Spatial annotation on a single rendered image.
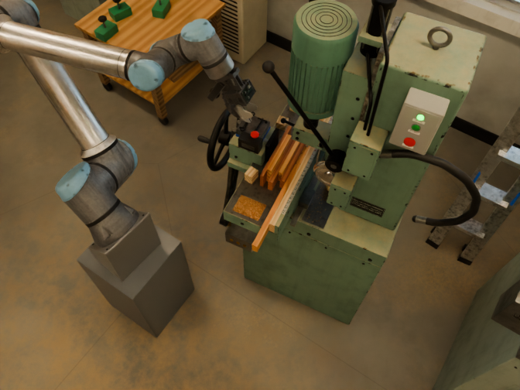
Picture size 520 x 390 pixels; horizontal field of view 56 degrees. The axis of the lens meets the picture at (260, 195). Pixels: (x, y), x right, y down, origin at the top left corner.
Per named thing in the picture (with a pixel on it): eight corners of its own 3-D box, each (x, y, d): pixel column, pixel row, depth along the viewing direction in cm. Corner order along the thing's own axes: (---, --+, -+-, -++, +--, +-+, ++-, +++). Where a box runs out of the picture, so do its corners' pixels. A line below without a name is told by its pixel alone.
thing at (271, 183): (294, 140, 184) (295, 131, 180) (299, 142, 184) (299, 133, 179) (267, 189, 173) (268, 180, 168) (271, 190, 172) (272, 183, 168)
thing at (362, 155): (350, 151, 151) (359, 119, 138) (378, 162, 149) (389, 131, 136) (340, 172, 147) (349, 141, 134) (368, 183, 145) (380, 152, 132)
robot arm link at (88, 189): (76, 229, 177) (42, 193, 170) (102, 200, 190) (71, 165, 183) (102, 217, 169) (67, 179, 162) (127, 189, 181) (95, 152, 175)
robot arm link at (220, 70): (197, 70, 149) (212, 51, 154) (205, 83, 152) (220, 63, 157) (218, 67, 144) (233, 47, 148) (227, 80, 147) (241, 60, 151)
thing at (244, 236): (234, 225, 206) (233, 216, 199) (259, 237, 203) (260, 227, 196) (224, 241, 202) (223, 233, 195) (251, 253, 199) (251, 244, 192)
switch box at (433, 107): (395, 127, 134) (410, 86, 120) (430, 139, 132) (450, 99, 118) (388, 143, 131) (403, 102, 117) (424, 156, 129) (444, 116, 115)
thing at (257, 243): (319, 123, 189) (320, 116, 185) (323, 124, 188) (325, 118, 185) (251, 250, 160) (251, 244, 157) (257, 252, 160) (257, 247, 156)
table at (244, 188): (270, 97, 204) (271, 87, 199) (338, 121, 197) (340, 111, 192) (200, 210, 175) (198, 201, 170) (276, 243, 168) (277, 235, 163)
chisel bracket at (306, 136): (299, 128, 176) (300, 112, 169) (335, 141, 173) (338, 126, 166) (290, 142, 173) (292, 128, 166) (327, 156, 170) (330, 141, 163)
